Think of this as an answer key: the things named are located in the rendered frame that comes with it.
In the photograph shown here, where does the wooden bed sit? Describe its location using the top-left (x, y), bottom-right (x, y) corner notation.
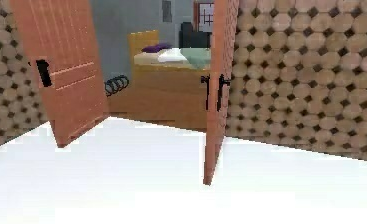
top-left (128, 29), bottom-right (213, 132)

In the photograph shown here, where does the orange room door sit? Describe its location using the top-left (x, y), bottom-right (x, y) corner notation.
top-left (202, 0), bottom-right (241, 186)
top-left (9, 0), bottom-right (111, 149)

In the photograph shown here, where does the white pillow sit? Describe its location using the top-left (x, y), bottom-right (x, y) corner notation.
top-left (157, 47), bottom-right (189, 64)

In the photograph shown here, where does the green blanket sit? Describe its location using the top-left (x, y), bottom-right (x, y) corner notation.
top-left (179, 46), bottom-right (212, 70)

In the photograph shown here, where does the purple pillow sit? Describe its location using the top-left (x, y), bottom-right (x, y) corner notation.
top-left (141, 42), bottom-right (174, 54)

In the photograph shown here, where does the black armchair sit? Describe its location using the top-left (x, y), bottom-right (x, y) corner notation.
top-left (178, 21), bottom-right (212, 50)

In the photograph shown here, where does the black door handle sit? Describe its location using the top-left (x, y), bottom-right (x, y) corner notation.
top-left (216, 73), bottom-right (231, 112)
top-left (35, 59), bottom-right (54, 89)
top-left (200, 74), bottom-right (212, 111)

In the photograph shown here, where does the black ring rack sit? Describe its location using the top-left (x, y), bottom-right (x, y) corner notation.
top-left (104, 74), bottom-right (130, 97)

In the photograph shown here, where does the window with dark frame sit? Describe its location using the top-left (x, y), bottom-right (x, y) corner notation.
top-left (194, 1), bottom-right (215, 34)

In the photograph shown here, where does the grey framed wall picture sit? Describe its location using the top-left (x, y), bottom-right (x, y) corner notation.
top-left (161, 0), bottom-right (173, 24)

